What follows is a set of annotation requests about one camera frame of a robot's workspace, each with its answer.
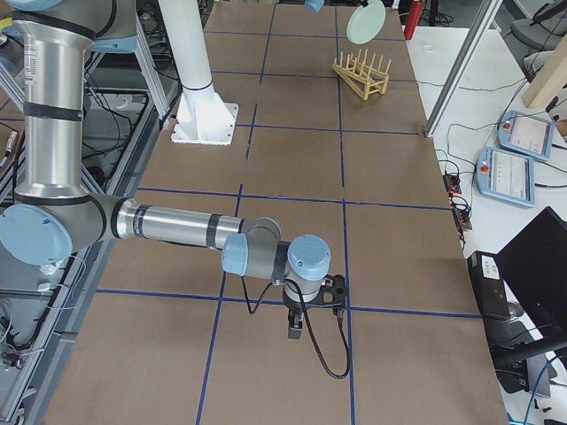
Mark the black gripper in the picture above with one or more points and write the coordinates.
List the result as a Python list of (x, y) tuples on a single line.
[(294, 306)]

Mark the light green ceramic plate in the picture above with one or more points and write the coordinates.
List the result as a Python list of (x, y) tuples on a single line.
[(366, 22)]

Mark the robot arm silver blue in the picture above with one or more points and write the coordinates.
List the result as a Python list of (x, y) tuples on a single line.
[(54, 215), (314, 5)]

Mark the wooden dish rack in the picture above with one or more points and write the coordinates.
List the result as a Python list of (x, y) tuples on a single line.
[(365, 74)]

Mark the orange black connector strip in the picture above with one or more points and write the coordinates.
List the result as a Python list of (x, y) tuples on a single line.
[(460, 207)]

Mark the black power box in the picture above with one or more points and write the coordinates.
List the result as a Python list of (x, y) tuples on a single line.
[(488, 286)]

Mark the black monitor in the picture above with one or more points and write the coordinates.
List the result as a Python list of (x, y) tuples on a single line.
[(533, 264)]

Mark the near teach pendant tablet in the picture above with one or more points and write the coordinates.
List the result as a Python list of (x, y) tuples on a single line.
[(506, 175)]

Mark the teach pendant tablet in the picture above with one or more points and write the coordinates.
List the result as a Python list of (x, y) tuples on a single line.
[(525, 134), (506, 175)]

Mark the white side desk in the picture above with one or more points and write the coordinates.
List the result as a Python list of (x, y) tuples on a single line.
[(493, 82)]

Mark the far teach pendant tablet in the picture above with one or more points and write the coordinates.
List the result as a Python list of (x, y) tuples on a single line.
[(525, 134)]

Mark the red cylinder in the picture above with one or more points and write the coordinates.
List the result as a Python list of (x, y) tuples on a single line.
[(414, 15)]

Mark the wooden beam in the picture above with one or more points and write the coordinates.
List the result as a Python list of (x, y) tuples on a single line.
[(549, 79)]

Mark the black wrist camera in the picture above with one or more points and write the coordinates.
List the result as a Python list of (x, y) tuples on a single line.
[(333, 292)]

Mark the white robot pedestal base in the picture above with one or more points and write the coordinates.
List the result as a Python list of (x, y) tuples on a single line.
[(202, 116)]

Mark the aluminium frame post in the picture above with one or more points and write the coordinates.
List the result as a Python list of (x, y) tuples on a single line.
[(480, 25)]

